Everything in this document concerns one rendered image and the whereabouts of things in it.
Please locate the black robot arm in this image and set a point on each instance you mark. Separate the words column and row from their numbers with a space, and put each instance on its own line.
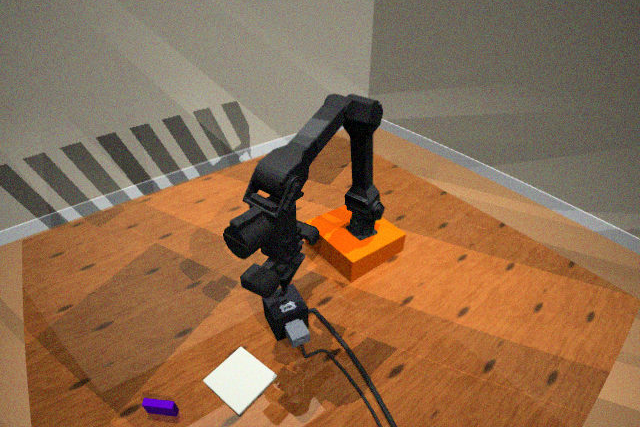
column 283, row 172

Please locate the white flat square slab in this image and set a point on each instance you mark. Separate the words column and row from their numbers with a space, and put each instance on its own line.
column 239, row 380

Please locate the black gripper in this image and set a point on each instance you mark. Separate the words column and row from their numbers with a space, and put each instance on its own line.
column 284, row 260

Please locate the purple rectangular block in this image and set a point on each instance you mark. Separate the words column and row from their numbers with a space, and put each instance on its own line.
column 163, row 407

